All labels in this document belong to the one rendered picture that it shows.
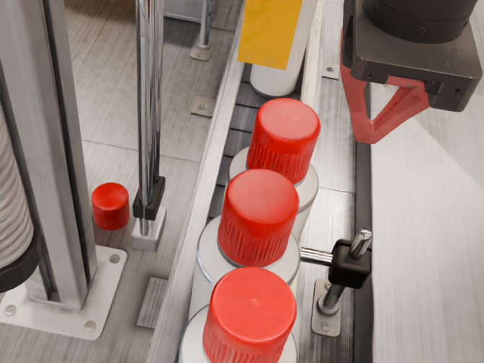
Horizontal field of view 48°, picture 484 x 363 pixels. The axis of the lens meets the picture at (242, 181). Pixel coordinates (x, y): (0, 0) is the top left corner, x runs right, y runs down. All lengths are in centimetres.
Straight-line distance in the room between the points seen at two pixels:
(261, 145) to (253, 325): 10
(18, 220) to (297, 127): 14
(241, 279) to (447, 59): 16
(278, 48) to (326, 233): 27
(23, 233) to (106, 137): 41
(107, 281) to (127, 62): 31
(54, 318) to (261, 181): 29
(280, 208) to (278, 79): 36
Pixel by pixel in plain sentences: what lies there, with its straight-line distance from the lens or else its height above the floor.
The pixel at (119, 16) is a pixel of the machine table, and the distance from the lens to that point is 79.
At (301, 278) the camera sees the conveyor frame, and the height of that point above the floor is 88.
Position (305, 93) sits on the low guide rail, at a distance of 56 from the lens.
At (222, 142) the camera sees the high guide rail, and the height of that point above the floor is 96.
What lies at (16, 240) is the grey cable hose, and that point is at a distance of 21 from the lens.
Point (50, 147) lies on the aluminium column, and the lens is 33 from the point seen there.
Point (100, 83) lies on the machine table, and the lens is 68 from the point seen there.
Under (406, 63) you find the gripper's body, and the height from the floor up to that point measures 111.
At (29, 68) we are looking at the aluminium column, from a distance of 29.
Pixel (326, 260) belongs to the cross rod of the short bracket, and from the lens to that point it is 44.
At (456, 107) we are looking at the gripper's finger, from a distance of 32.
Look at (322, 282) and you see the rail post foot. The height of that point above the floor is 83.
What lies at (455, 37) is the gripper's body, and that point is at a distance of 32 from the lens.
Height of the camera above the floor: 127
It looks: 49 degrees down
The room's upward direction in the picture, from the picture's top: 12 degrees clockwise
